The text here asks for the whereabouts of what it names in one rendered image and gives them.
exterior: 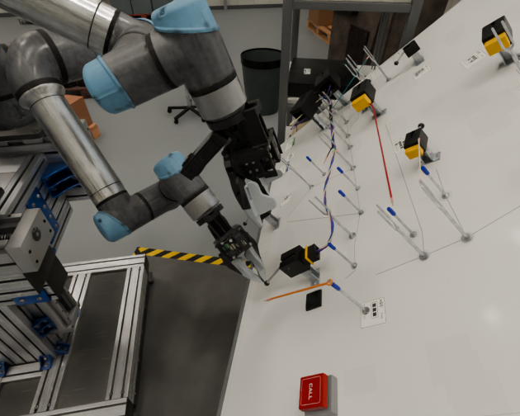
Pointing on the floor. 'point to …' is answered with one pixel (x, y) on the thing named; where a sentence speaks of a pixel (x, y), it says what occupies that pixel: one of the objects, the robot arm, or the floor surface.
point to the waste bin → (262, 78)
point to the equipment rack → (333, 10)
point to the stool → (184, 107)
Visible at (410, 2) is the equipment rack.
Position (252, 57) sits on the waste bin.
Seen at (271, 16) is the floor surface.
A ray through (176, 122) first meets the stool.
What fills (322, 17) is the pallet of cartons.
